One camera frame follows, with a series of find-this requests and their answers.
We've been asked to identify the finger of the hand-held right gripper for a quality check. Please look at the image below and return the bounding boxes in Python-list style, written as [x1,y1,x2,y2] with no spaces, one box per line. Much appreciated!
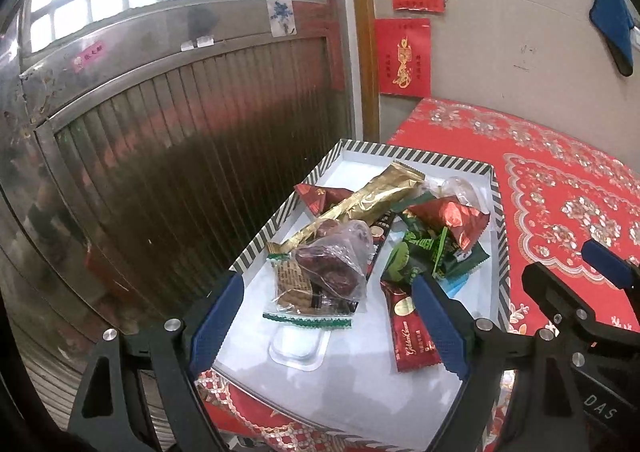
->
[522,262,596,333]
[582,239,640,290]

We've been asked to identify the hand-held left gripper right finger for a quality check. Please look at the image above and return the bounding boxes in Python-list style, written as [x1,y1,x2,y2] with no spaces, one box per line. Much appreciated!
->
[410,276,590,452]

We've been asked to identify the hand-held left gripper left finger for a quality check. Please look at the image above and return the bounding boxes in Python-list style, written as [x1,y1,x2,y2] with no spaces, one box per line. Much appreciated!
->
[66,276,247,452]

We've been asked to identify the dark red stick packet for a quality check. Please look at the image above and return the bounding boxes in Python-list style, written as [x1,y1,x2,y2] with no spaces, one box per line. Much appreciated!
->
[380,279,443,374]

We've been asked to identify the green triangular snack packet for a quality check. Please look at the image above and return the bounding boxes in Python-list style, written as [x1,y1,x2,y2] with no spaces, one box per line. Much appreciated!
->
[400,214,491,279]
[381,242,437,295]

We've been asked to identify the green-edged biscuit packet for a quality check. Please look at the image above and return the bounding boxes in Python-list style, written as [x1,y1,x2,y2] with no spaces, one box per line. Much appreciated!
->
[262,254,353,331]

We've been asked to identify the large red foil packet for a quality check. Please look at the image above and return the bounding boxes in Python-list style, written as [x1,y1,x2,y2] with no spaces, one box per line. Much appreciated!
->
[407,196,492,252]

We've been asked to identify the striped white gift box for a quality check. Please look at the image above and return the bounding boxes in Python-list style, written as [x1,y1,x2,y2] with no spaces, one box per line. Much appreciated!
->
[197,138,512,452]

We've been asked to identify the black coffee stick packet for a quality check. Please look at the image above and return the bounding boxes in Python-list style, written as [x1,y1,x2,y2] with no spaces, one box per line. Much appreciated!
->
[367,212,398,283]

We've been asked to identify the clear bag of red dates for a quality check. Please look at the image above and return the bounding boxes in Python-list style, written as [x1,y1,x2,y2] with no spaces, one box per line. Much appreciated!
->
[294,219,375,304]

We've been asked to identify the clear zip bag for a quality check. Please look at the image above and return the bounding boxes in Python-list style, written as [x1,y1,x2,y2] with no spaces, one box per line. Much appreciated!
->
[432,176,483,209]

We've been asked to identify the gold foil snack packet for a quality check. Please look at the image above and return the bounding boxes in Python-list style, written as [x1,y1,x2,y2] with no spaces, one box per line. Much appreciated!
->
[267,160,426,255]

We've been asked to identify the small red foil packet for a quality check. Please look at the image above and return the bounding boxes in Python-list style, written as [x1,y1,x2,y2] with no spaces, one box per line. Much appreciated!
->
[294,182,357,217]

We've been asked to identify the clear plastic blister tray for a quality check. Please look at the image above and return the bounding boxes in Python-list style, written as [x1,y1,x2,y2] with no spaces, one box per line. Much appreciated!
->
[269,327,331,372]

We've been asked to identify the red floral tablecloth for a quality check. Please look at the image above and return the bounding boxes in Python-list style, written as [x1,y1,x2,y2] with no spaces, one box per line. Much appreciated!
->
[195,97,640,452]

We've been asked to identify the corrugated metal door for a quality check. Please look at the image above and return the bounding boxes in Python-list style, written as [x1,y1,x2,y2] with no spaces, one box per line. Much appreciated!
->
[0,0,361,383]

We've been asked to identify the blue black hanging pad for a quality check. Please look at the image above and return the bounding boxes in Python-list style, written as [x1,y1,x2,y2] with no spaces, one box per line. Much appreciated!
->
[589,0,637,78]

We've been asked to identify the red poster with gold figure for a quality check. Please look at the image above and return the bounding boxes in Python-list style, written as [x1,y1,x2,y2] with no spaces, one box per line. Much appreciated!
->
[374,18,432,98]

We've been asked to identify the pink door sticker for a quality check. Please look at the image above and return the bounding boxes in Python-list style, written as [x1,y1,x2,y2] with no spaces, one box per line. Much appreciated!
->
[72,44,103,73]

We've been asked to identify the blue white door sticker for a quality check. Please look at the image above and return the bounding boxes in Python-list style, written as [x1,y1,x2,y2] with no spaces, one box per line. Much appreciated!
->
[266,0,298,39]

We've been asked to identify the wooden door frame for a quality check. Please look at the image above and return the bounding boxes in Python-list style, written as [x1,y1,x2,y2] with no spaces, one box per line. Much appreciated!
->
[347,0,381,143]

